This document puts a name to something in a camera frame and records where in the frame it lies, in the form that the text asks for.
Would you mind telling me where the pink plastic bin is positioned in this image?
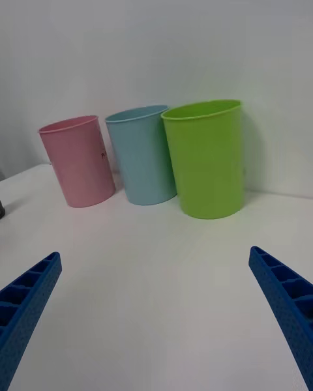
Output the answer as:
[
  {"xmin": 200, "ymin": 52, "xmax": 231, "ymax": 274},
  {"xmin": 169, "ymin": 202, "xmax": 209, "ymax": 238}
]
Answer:
[{"xmin": 38, "ymin": 114, "xmax": 117, "ymax": 209}]

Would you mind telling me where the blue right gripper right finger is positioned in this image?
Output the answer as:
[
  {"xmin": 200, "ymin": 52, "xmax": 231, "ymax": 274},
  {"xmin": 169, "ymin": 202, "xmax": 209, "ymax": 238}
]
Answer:
[{"xmin": 248, "ymin": 246, "xmax": 313, "ymax": 391}]

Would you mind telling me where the pale blue plastic bin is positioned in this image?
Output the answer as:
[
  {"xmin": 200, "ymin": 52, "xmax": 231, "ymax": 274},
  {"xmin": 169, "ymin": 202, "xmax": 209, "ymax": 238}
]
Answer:
[{"xmin": 104, "ymin": 104, "xmax": 179, "ymax": 206}]

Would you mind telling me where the green plastic bin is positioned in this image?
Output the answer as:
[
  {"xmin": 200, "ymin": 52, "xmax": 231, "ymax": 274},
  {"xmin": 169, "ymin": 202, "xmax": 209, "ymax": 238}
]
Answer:
[{"xmin": 160, "ymin": 99, "xmax": 245, "ymax": 220}]

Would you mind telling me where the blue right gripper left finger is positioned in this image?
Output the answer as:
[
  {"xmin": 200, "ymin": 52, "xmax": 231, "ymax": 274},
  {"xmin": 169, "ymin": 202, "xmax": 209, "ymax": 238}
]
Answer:
[{"xmin": 0, "ymin": 251, "xmax": 63, "ymax": 391}]

